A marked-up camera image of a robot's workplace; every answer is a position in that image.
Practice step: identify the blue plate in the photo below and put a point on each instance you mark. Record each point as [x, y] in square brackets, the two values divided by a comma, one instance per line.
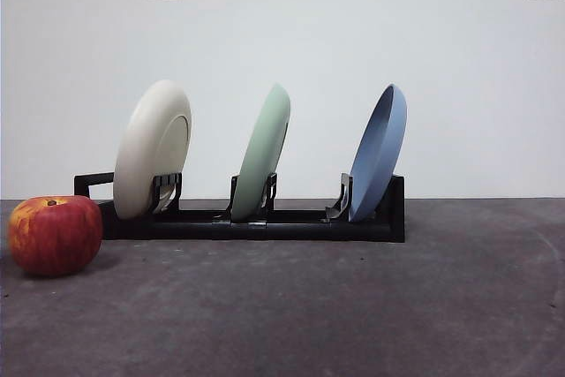
[375, 160]

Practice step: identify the red yellow apple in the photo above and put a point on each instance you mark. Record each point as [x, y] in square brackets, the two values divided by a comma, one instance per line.
[53, 236]

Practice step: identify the pale green plate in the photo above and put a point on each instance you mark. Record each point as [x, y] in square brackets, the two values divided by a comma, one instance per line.
[265, 147]

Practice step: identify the black plate rack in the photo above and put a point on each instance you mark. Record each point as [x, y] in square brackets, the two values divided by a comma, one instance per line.
[309, 231]

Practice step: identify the cream plate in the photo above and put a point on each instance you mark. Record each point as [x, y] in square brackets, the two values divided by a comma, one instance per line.
[145, 143]

